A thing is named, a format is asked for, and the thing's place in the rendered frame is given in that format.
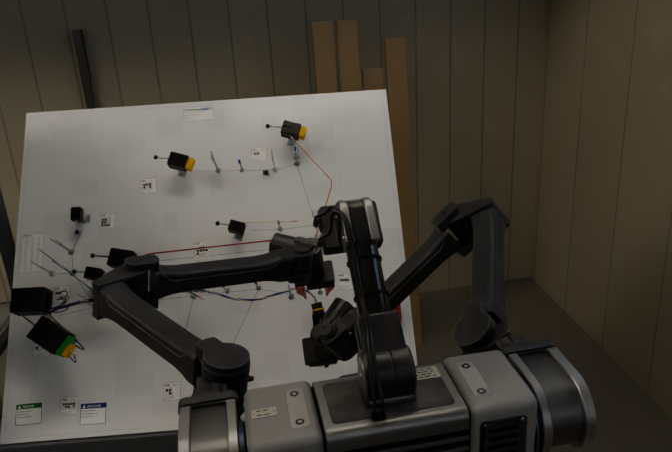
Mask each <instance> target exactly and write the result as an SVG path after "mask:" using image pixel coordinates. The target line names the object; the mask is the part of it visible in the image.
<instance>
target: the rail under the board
mask: <svg viewBox="0 0 672 452"><path fill-rule="evenodd" d="M0 452H178V430H174V431H162V432H150V433H137V434H125V435H113V436H101V437H88V438H76V439H64V440H52V441H39V442H27V443H15V444H3V445H1V446H0Z"/></svg>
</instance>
